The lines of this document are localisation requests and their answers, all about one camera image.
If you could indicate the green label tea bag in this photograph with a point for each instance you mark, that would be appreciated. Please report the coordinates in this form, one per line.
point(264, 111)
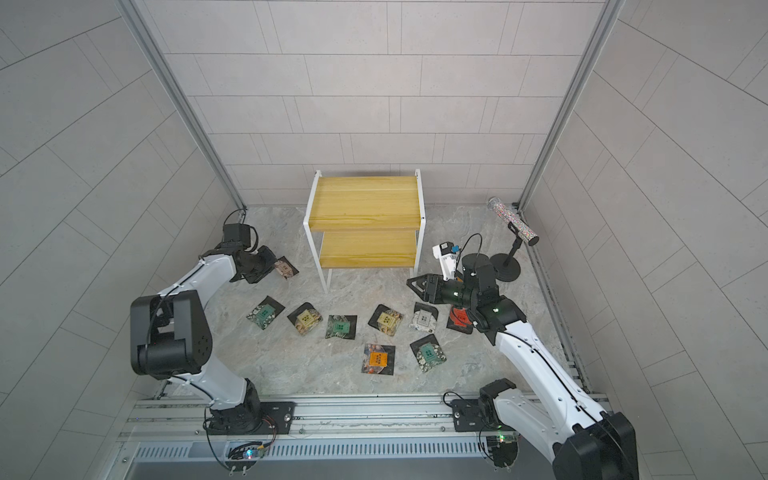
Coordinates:
point(342, 327)

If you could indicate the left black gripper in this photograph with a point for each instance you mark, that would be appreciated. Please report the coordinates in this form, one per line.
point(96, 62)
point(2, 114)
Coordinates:
point(270, 260)

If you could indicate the yellow label tea bag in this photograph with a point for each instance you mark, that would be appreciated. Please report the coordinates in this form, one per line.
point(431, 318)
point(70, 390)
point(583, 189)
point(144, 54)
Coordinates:
point(305, 318)

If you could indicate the circuit board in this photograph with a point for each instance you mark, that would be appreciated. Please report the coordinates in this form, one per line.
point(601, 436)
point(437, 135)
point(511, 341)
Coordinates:
point(502, 451)
point(249, 452)

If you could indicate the wooden shelf white frame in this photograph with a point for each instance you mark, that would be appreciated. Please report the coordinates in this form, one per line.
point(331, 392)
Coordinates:
point(375, 222)

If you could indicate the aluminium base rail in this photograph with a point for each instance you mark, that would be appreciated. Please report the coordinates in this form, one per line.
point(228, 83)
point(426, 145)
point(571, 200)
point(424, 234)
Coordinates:
point(356, 427)

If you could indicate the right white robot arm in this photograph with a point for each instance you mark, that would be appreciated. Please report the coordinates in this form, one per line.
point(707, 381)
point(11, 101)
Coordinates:
point(572, 431)

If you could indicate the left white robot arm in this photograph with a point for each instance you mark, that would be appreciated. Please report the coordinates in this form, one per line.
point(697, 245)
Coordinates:
point(170, 337)

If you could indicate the teal label tea bag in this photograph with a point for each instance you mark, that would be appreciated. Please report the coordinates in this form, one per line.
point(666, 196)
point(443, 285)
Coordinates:
point(265, 312)

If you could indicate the teal label tea bag floor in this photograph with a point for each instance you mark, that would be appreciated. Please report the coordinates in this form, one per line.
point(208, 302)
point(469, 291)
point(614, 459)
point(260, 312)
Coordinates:
point(428, 353)

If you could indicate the left circuit board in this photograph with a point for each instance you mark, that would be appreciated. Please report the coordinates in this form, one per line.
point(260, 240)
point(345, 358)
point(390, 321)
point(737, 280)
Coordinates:
point(249, 452)

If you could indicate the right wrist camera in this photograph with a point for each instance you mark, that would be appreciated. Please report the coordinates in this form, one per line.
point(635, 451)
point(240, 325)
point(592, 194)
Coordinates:
point(446, 254)

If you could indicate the white label tea bag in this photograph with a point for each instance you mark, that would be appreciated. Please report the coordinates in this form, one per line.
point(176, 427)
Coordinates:
point(424, 318)

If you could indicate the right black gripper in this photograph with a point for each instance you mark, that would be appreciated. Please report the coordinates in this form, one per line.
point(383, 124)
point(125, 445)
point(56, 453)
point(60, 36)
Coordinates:
point(430, 292)

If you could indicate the orange label tea bag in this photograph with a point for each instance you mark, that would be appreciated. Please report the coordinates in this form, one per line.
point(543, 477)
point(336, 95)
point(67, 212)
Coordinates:
point(378, 359)

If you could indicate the yellow label tea bag floor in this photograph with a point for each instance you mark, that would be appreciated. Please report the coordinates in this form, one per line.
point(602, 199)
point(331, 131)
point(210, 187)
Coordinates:
point(386, 320)

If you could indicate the right circuit board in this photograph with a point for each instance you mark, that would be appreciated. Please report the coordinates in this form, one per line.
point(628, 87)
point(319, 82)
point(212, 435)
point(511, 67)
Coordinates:
point(502, 451)

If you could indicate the red tea bag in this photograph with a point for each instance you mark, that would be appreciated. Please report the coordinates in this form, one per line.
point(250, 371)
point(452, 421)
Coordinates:
point(459, 321)

